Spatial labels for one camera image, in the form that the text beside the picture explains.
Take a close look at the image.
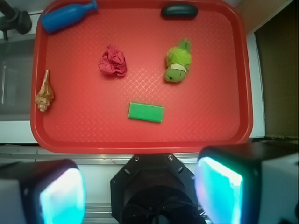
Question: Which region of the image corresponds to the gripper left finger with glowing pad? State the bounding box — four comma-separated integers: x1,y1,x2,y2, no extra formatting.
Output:
0,159,86,224

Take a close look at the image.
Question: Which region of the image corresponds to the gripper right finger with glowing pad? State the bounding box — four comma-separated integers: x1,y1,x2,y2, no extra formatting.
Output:
194,140,299,224

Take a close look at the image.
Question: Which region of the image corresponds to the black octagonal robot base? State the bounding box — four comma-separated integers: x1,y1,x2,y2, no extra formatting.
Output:
110,154,206,224

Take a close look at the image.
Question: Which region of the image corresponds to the brown spiral seashell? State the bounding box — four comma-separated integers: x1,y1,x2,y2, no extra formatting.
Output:
35,69,54,113

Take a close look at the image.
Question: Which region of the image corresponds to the green rectangular block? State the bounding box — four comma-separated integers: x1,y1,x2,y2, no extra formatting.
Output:
128,102,164,123

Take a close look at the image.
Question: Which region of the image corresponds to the red plastic tray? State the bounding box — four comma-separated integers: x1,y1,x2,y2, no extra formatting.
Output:
30,0,253,154

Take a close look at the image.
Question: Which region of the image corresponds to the crumpled red paper ball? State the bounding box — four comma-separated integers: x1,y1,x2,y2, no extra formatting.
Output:
98,45,127,77

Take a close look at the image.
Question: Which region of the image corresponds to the green plush toy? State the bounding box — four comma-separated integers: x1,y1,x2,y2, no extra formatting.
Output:
164,38,192,83

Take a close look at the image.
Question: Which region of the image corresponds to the blue plastic bottle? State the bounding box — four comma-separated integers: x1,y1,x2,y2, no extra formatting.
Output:
41,0,98,33

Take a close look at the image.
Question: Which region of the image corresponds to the black oval case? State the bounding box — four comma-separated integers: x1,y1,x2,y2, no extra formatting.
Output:
161,4,199,19

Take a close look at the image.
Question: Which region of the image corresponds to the aluminium rail frame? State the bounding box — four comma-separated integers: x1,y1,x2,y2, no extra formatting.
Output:
0,144,201,165

